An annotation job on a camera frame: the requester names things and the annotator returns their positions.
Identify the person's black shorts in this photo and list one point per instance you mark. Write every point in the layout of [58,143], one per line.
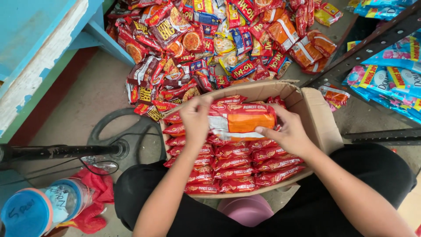
[315,204]

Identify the red mesh bag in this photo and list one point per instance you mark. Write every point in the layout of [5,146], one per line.
[95,194]

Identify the blue wooden table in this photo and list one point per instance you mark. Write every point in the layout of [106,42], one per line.
[36,52]

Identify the orange snack pack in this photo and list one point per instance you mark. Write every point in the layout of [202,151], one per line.
[334,95]

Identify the clear plastic wrap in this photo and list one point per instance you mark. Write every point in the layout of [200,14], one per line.
[98,163]

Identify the person's right hand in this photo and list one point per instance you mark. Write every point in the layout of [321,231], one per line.
[290,135]

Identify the pink plastic stool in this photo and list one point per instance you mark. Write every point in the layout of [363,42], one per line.
[245,210]

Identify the heap of mixed noodle packs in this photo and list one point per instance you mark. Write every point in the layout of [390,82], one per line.
[204,42]

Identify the orange noodle packet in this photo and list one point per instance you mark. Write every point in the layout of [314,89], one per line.
[243,121]

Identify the rows of red noodle packs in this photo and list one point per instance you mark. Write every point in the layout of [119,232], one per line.
[236,164]

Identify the black fan stand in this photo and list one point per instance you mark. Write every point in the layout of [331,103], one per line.
[131,144]

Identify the person's left hand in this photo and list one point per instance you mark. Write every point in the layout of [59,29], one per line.
[194,122]

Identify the person's left fingers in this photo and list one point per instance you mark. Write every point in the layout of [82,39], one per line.
[203,101]

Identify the clear jar with blue lid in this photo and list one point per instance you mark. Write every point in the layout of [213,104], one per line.
[67,197]
[26,214]

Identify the brown cardboard box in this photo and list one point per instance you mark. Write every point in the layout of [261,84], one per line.
[315,115]

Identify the metal rack with blue sachets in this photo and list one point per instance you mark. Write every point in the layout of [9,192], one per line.
[381,65]

